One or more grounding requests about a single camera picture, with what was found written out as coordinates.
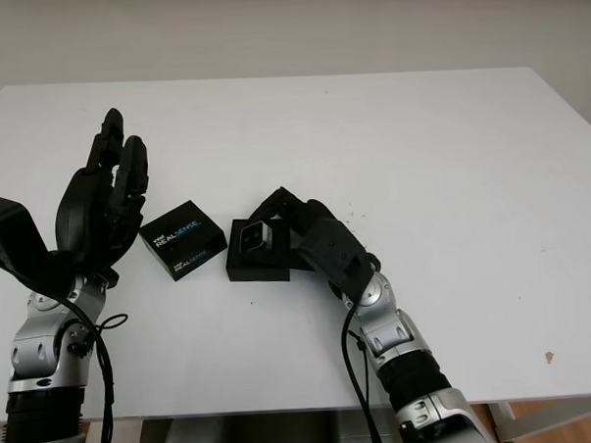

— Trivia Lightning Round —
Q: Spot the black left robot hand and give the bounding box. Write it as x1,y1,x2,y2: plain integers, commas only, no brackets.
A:
48,107,155,285

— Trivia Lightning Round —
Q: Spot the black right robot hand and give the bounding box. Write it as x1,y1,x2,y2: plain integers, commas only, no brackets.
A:
247,183,347,274

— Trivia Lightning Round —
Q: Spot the small silver depth camera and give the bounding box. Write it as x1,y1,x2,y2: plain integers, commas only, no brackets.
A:
237,221,273,255

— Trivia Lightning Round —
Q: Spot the black RealSense box lid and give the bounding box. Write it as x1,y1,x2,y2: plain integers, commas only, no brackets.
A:
137,198,229,284

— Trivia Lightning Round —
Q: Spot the black box base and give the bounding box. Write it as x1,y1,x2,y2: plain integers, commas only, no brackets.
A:
222,215,293,284

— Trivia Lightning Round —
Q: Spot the grey right robot leg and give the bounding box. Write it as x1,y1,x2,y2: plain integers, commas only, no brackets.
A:
332,412,379,443

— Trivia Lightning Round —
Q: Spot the grey robot leg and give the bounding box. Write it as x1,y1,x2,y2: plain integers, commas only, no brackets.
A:
332,412,379,443
156,418,222,443

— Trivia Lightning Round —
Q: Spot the grey left robot leg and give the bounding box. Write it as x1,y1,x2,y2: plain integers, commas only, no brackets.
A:
156,418,222,443

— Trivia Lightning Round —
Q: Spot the white table leg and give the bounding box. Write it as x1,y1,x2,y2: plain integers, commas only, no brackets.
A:
488,402,516,443

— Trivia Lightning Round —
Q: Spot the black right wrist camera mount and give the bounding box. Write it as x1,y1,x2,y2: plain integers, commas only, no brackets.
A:
293,216,382,304

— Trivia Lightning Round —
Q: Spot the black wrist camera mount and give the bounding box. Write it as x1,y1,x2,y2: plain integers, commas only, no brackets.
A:
0,191,86,290
293,216,382,304

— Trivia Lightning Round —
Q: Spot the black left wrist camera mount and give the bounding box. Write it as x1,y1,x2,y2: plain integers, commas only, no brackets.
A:
0,191,86,290

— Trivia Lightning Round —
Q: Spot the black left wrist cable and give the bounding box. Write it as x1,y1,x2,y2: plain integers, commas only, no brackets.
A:
57,287,134,443

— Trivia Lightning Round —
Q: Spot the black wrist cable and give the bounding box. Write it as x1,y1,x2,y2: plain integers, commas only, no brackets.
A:
340,295,384,443
57,287,134,443

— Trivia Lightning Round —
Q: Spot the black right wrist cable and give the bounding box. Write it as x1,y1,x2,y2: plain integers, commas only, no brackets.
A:
340,295,384,443

